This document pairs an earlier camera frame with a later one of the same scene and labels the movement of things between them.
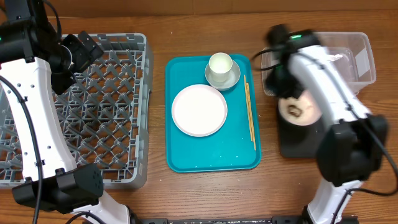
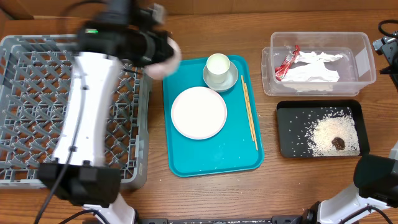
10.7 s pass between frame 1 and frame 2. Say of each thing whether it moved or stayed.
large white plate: stayed
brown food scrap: moved
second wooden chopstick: stayed
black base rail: stayed
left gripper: moved
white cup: stayed
